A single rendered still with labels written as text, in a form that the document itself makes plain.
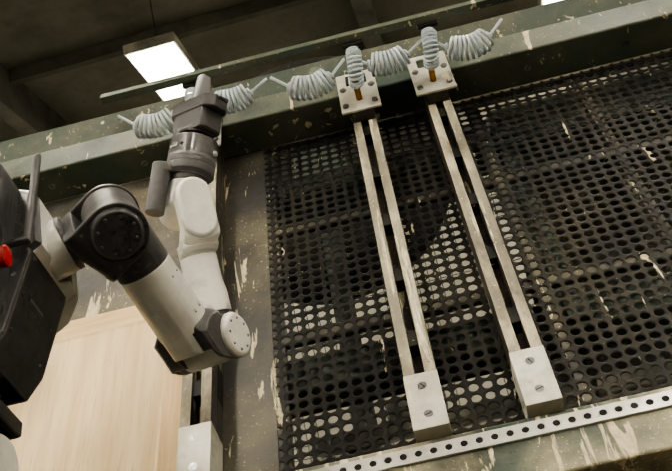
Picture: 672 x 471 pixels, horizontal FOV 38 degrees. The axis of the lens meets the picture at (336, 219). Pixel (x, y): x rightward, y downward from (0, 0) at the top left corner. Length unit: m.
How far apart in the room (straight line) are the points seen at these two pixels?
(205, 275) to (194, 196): 0.14
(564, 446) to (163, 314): 0.67
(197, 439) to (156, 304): 0.31
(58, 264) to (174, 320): 0.20
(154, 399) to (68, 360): 0.26
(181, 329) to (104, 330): 0.59
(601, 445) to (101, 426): 0.93
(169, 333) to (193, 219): 0.22
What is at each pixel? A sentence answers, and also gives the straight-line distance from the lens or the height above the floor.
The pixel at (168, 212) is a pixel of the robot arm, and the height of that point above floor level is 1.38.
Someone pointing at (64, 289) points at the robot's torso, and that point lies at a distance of 1.54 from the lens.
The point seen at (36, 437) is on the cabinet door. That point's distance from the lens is 2.00.
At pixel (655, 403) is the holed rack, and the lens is 1.65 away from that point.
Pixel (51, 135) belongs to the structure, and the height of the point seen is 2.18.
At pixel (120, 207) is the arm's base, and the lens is 1.45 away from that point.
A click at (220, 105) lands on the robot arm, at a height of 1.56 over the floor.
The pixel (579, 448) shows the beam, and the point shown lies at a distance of 1.60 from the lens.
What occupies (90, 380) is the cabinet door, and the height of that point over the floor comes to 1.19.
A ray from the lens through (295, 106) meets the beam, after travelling 2.49.
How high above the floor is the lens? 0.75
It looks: 19 degrees up
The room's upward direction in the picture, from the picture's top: 12 degrees counter-clockwise
